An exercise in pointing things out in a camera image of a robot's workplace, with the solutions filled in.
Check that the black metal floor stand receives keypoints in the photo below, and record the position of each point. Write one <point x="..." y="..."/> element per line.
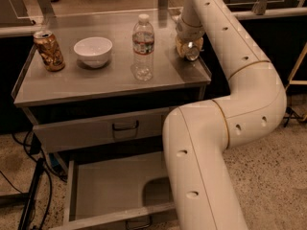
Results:
<point x="30" y="200"/>

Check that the clear plastic water bottle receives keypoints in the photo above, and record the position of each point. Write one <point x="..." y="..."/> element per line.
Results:
<point x="143" y="48"/>

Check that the gold crumpled soda can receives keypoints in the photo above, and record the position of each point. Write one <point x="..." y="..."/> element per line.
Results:
<point x="49" y="50"/>

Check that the grey metal drawer cabinet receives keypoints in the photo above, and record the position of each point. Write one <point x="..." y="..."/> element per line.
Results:
<point x="79" y="92"/>

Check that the grey upper drawer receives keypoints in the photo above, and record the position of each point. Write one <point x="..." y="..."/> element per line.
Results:
<point x="90" y="132"/>

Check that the grey open middle drawer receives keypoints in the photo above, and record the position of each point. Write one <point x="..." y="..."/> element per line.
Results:
<point x="130" y="193"/>

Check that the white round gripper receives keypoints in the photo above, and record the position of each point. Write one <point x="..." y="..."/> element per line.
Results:
<point x="189" y="31"/>

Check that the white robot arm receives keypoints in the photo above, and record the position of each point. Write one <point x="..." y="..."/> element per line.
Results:
<point x="195" y="135"/>

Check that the blue silver redbull can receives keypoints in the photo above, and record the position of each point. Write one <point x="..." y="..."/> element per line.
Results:
<point x="191" y="51"/>

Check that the white ceramic bowl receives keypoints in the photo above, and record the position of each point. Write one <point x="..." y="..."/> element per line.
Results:
<point x="94" y="51"/>

